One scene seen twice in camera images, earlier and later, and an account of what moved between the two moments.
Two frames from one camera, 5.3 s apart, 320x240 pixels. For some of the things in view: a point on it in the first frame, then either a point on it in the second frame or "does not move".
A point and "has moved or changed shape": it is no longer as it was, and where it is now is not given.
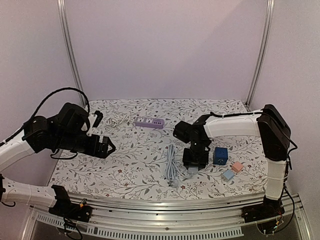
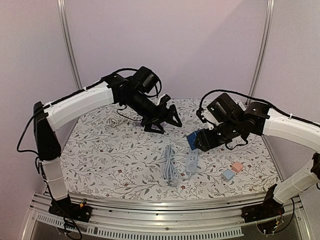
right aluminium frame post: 270,7 does not move
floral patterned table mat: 147,163 does not move
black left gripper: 93,150 to 160,115
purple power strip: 149,122 does not move
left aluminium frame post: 63,9 does not move
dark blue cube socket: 220,156 has moved or changed shape
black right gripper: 195,161 to 207,138
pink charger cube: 237,166 does not move
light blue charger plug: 228,175 does not move
